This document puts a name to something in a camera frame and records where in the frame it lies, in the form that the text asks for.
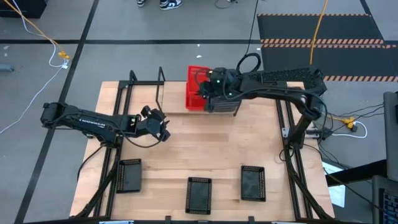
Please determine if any grey desk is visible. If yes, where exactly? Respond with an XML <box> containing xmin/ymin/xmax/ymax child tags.
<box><xmin>382</xmin><ymin>90</ymin><xmax>398</xmax><ymax>183</ymax></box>

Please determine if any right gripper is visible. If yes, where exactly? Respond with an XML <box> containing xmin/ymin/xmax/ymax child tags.
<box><xmin>198</xmin><ymin>67</ymin><xmax>242</xmax><ymax>108</ymax></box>

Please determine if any yellow power cable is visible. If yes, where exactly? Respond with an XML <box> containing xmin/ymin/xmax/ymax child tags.
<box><xmin>309</xmin><ymin>0</ymin><xmax>358</xmax><ymax>130</ymax></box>
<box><xmin>1</xmin><ymin>0</ymin><xmax>71</xmax><ymax>60</ymax></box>

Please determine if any black plastic mesh basket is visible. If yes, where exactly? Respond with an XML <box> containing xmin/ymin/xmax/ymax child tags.
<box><xmin>240</xmin><ymin>164</ymin><xmax>267</xmax><ymax>202</ymax></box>
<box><xmin>185</xmin><ymin>176</ymin><xmax>213</xmax><ymax>215</ymax></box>
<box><xmin>116</xmin><ymin>158</ymin><xmax>142</xmax><ymax>194</ymax></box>

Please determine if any white paper sheet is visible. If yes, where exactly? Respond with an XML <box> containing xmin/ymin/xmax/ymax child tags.
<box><xmin>322</xmin><ymin>161</ymin><xmax>346</xmax><ymax>208</ymax></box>

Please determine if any white power cable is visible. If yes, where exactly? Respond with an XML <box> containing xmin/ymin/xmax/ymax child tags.
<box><xmin>0</xmin><ymin>0</ymin><xmax>68</xmax><ymax>135</ymax></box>

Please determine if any black metal shelf frame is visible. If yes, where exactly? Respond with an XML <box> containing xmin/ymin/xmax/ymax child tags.
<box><xmin>156</xmin><ymin>66</ymin><xmax>243</xmax><ymax>118</ymax></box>

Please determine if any black angled panel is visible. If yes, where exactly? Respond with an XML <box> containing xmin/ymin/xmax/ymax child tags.
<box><xmin>325</xmin><ymin>159</ymin><xmax>388</xmax><ymax>187</ymax></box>

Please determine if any black aluminium rig frame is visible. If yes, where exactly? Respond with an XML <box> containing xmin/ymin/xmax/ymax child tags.
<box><xmin>70</xmin><ymin>70</ymin><xmax>336</xmax><ymax>224</ymax></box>

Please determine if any black cabinet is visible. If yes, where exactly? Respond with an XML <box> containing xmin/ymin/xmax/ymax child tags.
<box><xmin>0</xmin><ymin>0</ymin><xmax>48</xmax><ymax>19</ymax></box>

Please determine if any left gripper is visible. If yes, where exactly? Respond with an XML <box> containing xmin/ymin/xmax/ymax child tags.
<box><xmin>138</xmin><ymin>106</ymin><xmax>171</xmax><ymax>142</ymax></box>

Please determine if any black hazard-striped floor mat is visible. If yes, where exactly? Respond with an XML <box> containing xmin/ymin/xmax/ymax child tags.
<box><xmin>260</xmin><ymin>43</ymin><xmax>398</xmax><ymax>83</ymax></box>
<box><xmin>256</xmin><ymin>12</ymin><xmax>386</xmax><ymax>45</ymax></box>

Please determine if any thick black looped cable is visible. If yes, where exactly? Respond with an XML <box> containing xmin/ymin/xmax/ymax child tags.
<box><xmin>236</xmin><ymin>0</ymin><xmax>262</xmax><ymax>77</ymax></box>

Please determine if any black keyboard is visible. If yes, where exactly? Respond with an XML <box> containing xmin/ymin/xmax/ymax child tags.
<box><xmin>381</xmin><ymin>188</ymin><xmax>398</xmax><ymax>224</ymax></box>

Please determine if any black perforated computer case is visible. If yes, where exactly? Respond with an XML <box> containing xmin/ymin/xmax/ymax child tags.
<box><xmin>241</xmin><ymin>67</ymin><xmax>328</xmax><ymax>106</ymax></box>

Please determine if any white looped cable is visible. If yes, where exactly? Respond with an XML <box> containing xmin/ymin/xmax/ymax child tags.
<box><xmin>330</xmin><ymin>120</ymin><xmax>368</xmax><ymax>139</ymax></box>

